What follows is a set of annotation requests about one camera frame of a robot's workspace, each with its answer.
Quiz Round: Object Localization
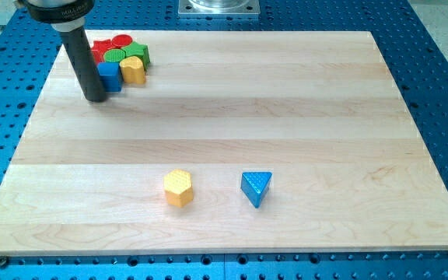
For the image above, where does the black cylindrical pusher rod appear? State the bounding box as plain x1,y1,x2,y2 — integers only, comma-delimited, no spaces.
59,26,107,103

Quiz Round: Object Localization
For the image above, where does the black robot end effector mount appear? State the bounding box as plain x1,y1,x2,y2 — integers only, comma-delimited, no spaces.
15,0,95,32

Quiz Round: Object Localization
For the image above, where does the blue triangle block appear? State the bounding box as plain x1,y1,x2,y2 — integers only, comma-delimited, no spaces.
240,172,272,208

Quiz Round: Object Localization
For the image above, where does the yellow hexagon block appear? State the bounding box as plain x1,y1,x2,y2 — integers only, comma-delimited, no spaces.
163,169,194,208

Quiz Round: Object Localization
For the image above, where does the red star block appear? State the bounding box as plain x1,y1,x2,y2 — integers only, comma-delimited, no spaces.
91,39,115,65

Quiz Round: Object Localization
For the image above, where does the green circle block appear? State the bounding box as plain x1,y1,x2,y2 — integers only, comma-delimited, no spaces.
103,49,127,62

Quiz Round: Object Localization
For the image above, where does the blue cube block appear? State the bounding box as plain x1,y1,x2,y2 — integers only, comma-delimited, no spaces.
97,62,123,92

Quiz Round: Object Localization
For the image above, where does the red circle block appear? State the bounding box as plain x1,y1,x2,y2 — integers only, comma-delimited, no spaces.
111,34,133,48

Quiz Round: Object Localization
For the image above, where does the yellow heart block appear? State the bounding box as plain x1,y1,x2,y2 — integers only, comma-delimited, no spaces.
119,56,146,85

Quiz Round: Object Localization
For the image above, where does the green pentagon block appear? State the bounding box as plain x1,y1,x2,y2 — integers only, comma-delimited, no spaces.
121,41,151,70

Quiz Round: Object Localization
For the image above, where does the wooden board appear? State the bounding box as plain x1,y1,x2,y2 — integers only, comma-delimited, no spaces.
0,31,448,256

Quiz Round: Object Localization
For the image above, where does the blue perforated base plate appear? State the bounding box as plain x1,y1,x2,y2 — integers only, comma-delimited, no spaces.
0,1,448,279

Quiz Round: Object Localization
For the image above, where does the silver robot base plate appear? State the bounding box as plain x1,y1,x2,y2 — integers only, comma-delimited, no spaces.
178,0,261,17

